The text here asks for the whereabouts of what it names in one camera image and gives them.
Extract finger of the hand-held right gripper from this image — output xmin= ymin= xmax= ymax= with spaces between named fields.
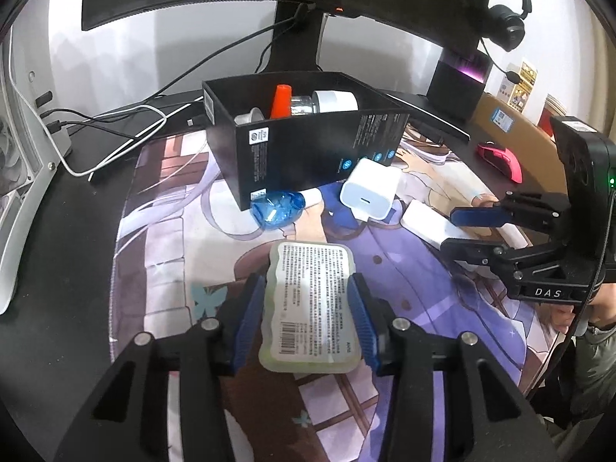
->
xmin=450 ymin=191 xmax=571 ymax=232
xmin=440 ymin=237 xmax=530 ymax=277

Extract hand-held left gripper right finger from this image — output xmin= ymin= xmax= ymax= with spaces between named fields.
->
xmin=347 ymin=272 xmax=554 ymax=462

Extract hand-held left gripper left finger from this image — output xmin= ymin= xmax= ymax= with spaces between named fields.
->
xmin=53 ymin=272 xmax=268 ymax=462

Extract white rectangular block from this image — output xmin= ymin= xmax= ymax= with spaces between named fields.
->
xmin=402 ymin=201 xmax=496 ymax=280

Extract green labelled pack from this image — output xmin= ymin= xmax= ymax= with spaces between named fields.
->
xmin=258 ymin=239 xmax=363 ymax=373

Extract small blue plastic bottle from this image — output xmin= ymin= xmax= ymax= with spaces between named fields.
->
xmin=249 ymin=190 xmax=307 ymax=228

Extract white charger adapter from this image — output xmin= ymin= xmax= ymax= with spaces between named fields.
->
xmin=339 ymin=159 xmax=401 ymax=222

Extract black cardboard box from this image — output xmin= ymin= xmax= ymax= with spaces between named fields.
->
xmin=202 ymin=71 xmax=411 ymax=211

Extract clear bottle with white cap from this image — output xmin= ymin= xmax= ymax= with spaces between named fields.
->
xmin=289 ymin=89 xmax=359 ymax=117

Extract glue bottle with orange cap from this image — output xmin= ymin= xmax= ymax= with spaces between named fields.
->
xmin=269 ymin=84 xmax=293 ymax=120

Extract person's right forearm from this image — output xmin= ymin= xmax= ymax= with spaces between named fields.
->
xmin=544 ymin=322 xmax=616 ymax=448

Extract person's right hand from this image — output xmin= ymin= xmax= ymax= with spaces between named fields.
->
xmin=588 ymin=283 xmax=616 ymax=328

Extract pink computer mouse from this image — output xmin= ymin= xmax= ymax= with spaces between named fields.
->
xmin=476 ymin=142 xmax=523 ymax=184

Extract brown cardboard box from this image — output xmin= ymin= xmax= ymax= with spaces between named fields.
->
xmin=469 ymin=91 xmax=569 ymax=193

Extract printed desk mat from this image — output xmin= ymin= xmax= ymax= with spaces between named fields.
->
xmin=108 ymin=127 xmax=573 ymax=462

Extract red paper cup stack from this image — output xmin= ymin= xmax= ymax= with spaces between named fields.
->
xmin=543 ymin=94 xmax=573 ymax=140

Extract black cylindrical speaker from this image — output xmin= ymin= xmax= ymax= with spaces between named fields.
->
xmin=427 ymin=48 xmax=492 ymax=123

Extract yellow and white carton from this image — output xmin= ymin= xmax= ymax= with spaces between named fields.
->
xmin=498 ymin=60 xmax=537 ymax=111

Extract black headset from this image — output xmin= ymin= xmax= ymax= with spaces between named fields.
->
xmin=479 ymin=0 xmax=532 ymax=85

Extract white computer case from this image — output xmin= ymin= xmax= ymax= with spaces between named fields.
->
xmin=0 ymin=24 xmax=73 ymax=316

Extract white cable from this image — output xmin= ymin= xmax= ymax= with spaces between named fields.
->
xmin=7 ymin=43 xmax=213 ymax=179

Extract black computer cable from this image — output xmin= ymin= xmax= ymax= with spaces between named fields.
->
xmin=36 ymin=91 xmax=169 ymax=184

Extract black monitor cable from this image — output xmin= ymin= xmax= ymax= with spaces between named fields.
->
xmin=91 ymin=5 xmax=309 ymax=121

